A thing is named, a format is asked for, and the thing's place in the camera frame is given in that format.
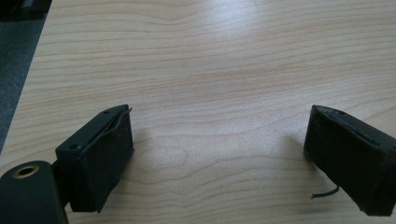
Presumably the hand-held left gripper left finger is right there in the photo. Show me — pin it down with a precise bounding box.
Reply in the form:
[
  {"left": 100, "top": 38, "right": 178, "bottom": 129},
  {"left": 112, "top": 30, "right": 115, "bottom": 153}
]
[{"left": 54, "top": 104, "right": 135, "bottom": 214}]

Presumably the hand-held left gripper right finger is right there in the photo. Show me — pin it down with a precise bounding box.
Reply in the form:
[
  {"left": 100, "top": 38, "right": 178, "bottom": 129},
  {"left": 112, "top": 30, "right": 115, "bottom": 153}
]
[{"left": 303, "top": 105, "right": 396, "bottom": 217}]

